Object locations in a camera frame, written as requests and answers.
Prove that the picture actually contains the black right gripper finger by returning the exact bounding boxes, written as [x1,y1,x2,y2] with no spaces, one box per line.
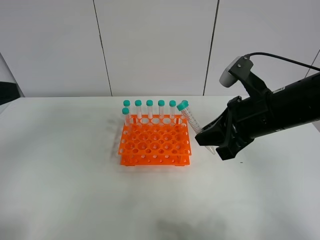
[195,109,231,147]
[216,138,254,161]

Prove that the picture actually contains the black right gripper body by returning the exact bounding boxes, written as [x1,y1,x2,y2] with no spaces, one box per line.
[226,96,270,150]

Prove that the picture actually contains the teal-capped clear test tube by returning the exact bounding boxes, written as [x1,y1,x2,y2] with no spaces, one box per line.
[176,102,216,155]

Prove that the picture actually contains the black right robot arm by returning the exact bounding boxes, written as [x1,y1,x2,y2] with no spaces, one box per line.
[195,73,320,160]

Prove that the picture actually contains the orange test tube rack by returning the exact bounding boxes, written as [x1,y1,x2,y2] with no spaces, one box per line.
[118,114,192,166]

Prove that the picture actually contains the teal-capped tube front left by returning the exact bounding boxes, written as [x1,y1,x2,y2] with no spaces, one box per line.
[122,107,131,127]

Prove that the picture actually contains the black object at left edge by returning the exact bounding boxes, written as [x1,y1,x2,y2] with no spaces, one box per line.
[0,81,21,105]

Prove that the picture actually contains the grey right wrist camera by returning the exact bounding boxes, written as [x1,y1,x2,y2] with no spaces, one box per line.
[219,55,253,88]

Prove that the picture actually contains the black right camera cable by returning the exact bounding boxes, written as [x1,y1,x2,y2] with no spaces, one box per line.
[243,52,320,71]

